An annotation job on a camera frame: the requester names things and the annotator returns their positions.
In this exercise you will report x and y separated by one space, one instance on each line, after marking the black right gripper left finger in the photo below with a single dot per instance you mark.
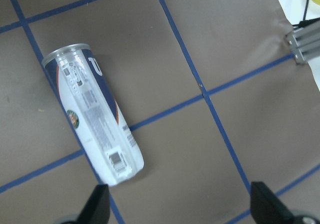
97 207

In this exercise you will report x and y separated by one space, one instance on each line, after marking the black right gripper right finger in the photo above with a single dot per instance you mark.
266 208

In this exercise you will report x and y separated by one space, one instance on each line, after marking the aluminium frame post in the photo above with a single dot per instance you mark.
304 42

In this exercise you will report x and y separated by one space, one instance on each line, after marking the white blue tennis ball can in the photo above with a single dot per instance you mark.
94 113

